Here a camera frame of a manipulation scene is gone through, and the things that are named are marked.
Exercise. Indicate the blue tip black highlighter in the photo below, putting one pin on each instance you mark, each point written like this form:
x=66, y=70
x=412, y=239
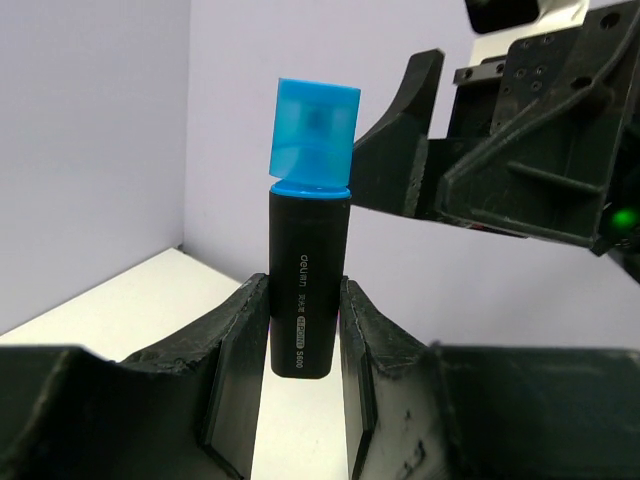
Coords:
x=308, y=230

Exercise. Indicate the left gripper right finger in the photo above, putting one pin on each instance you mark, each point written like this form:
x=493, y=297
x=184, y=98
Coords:
x=416, y=411

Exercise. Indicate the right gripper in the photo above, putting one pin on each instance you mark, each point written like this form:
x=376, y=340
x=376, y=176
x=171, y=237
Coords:
x=560, y=161

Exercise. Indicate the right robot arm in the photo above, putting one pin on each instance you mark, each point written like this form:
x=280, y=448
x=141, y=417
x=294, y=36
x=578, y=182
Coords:
x=497, y=24

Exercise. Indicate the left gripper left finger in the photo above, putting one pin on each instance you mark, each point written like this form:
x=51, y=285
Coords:
x=185, y=407

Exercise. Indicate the blue highlighter cap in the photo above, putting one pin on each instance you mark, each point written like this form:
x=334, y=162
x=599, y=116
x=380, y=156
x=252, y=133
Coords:
x=314, y=133

